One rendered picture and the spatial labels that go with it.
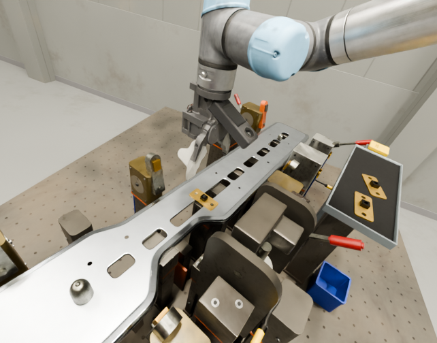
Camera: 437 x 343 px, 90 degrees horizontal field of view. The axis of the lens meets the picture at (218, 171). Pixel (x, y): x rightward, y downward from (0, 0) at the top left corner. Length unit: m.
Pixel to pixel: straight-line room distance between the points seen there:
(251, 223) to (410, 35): 0.32
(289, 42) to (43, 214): 0.99
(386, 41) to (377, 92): 2.08
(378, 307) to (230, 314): 0.79
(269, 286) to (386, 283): 0.88
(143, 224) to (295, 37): 0.48
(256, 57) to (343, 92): 2.12
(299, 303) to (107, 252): 0.39
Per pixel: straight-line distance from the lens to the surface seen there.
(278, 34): 0.33
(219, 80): 0.43
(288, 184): 0.66
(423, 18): 0.39
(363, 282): 1.11
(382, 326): 1.07
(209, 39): 0.42
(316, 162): 0.75
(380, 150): 0.89
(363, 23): 0.41
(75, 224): 0.62
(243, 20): 0.38
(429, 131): 2.51
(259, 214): 0.39
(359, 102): 2.48
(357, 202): 0.58
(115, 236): 0.57
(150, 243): 0.56
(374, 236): 0.54
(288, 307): 0.45
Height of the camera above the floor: 1.47
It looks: 39 degrees down
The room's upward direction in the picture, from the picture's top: 13 degrees clockwise
